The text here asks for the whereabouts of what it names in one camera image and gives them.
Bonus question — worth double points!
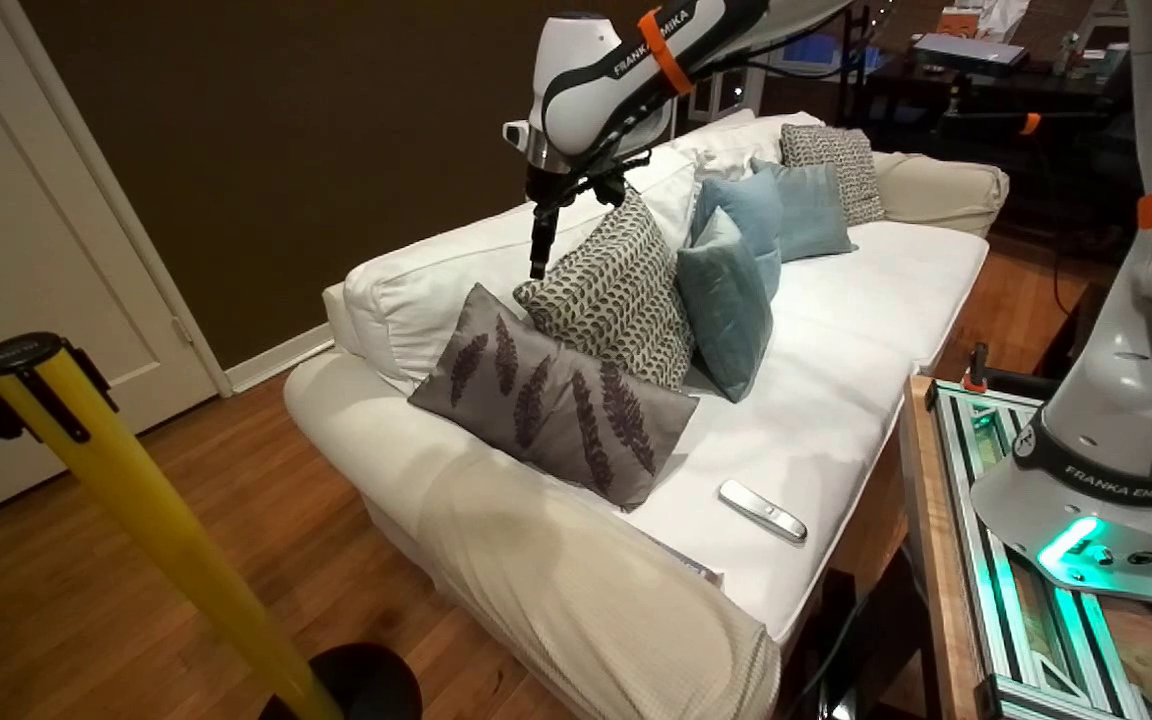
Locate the white interior door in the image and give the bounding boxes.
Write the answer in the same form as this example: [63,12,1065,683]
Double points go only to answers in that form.
[0,0,227,525]

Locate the grey leaf pattern pillow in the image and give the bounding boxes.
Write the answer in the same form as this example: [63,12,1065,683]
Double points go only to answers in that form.
[513,184,701,395]

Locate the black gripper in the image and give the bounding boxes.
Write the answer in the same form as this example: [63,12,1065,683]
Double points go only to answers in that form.
[519,150,631,282]

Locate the grey feather print pillow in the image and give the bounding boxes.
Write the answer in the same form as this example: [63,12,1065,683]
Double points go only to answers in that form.
[407,278,703,516]

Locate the black stand legs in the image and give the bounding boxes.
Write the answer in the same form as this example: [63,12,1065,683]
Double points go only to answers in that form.
[781,563,937,720]

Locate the dark cluttered desk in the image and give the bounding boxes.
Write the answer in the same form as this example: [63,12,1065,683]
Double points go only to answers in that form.
[865,47,1149,261]

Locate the wooden robot mount table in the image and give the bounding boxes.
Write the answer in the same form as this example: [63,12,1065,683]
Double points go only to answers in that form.
[896,369,1152,720]

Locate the silver remote control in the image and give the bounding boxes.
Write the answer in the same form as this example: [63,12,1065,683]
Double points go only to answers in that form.
[713,476,815,547]

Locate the small grey patterned pillow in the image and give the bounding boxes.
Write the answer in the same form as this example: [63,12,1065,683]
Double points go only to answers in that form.
[778,118,891,229]

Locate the grey laptop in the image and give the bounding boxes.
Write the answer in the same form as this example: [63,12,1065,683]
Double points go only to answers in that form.
[912,28,1028,73]

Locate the teal blue throw pillow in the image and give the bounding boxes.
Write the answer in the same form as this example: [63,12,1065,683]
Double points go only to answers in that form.
[764,160,860,268]
[672,204,781,408]
[687,169,790,303]

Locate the white slipcovered sofa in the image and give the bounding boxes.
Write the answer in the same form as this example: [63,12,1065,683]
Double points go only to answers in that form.
[280,109,1015,720]

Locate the white pillow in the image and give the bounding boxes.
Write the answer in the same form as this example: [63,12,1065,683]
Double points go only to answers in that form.
[621,109,828,221]

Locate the yellow stanchion post with base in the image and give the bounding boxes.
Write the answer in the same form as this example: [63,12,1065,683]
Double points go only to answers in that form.
[0,326,427,720]

